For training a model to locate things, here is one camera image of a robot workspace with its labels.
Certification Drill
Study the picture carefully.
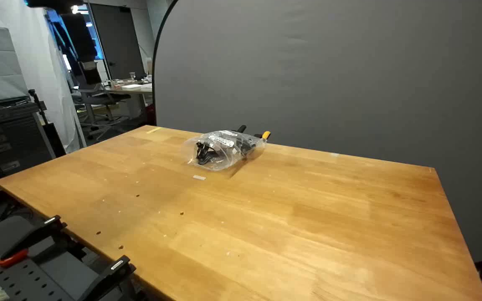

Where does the clear plastic bag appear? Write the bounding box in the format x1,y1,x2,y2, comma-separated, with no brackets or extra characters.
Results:
186,130,267,173

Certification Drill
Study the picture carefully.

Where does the black cable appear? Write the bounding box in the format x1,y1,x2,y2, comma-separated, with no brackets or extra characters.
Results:
195,133,258,168

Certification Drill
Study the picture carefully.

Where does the gray fabric backdrop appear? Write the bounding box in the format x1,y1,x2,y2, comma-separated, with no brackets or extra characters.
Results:
153,0,482,265

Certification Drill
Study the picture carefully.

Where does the background work table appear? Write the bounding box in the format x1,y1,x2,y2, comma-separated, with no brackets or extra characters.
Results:
106,76,156,98

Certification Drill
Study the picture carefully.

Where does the blue glowing background panel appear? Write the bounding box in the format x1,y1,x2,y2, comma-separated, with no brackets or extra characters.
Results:
84,19,108,63

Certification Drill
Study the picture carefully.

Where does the white curtain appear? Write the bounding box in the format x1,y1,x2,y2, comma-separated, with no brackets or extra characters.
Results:
0,0,89,155

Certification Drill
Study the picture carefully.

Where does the black equipment rack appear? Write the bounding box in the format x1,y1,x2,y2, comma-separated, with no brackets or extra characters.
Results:
0,94,61,198

